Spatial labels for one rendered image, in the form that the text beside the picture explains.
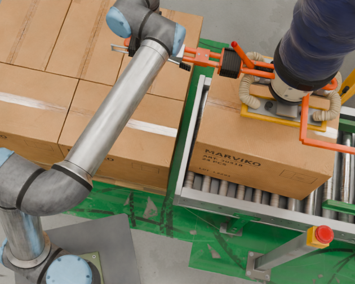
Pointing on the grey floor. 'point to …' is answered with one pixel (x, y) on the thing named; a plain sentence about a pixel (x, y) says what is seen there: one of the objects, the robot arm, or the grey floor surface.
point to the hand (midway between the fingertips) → (140, 45)
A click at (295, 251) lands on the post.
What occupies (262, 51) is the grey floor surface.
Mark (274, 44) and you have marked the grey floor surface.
